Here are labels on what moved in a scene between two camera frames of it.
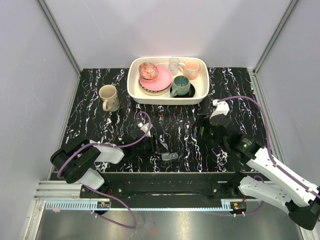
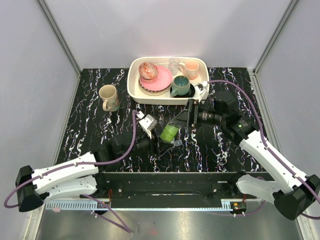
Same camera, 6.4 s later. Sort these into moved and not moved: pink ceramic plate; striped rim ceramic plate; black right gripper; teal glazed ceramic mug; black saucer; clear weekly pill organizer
Moved: black right gripper; clear weekly pill organizer
Not moved: black saucer; teal glazed ceramic mug; striped rim ceramic plate; pink ceramic plate
